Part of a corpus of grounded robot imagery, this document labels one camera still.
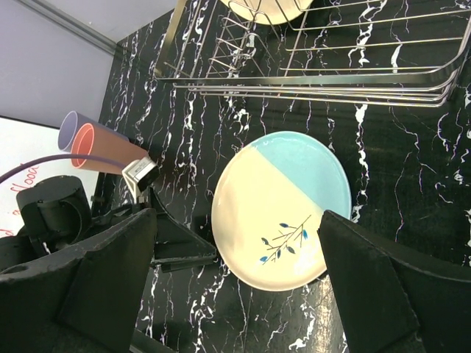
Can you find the lavender plastic cup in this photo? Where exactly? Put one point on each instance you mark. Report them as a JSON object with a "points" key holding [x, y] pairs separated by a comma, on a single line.
{"points": [[70, 127]]}

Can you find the aluminium frame rail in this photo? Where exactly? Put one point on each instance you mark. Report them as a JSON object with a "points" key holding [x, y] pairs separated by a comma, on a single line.
{"points": [[70, 24]]}

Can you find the white whiteboard with red writing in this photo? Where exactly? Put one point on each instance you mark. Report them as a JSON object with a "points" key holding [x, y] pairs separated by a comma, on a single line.
{"points": [[22, 142]]}

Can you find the pink and cream plate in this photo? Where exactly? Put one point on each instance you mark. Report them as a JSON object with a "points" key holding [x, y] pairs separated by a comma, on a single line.
{"points": [[268, 12]]}

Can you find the blue and cream plate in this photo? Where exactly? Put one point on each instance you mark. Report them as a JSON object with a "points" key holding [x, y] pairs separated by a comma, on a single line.
{"points": [[267, 209]]}

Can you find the chrome wire dish rack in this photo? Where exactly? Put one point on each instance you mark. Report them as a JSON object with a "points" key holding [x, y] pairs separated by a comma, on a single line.
{"points": [[384, 53]]}

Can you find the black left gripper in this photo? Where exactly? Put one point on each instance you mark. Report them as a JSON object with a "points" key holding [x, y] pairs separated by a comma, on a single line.
{"points": [[176, 246]]}

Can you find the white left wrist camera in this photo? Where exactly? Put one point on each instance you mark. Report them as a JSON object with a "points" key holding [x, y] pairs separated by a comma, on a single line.
{"points": [[139, 175]]}

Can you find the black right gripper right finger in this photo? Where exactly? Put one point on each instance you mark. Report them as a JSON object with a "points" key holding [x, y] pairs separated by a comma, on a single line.
{"points": [[392, 298]]}

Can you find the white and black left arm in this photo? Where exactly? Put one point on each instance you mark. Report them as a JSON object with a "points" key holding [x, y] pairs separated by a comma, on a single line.
{"points": [[56, 215]]}

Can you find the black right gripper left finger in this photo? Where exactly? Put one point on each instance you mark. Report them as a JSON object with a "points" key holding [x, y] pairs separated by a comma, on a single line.
{"points": [[84, 298]]}

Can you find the pink plastic cup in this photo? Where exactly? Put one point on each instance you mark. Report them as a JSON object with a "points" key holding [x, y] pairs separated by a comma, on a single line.
{"points": [[97, 141]]}

